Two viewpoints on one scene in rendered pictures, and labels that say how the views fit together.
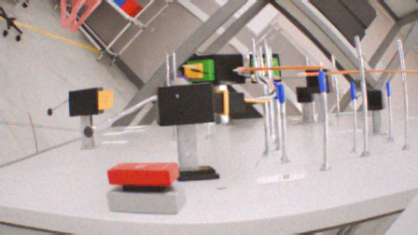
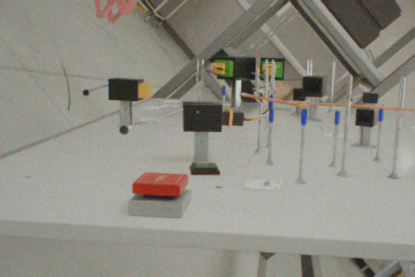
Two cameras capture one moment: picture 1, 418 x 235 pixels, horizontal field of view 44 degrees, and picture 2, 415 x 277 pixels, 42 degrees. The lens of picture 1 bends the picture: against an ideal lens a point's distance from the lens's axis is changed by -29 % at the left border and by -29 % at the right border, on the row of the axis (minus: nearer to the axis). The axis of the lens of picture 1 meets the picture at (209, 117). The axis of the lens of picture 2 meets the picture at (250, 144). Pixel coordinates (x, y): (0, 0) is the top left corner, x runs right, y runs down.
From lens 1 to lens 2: 0.10 m
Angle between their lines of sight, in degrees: 8
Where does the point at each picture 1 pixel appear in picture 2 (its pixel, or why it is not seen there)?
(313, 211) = (280, 236)
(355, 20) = (371, 22)
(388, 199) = (354, 245)
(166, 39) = (207, 13)
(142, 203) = (156, 209)
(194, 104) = (208, 119)
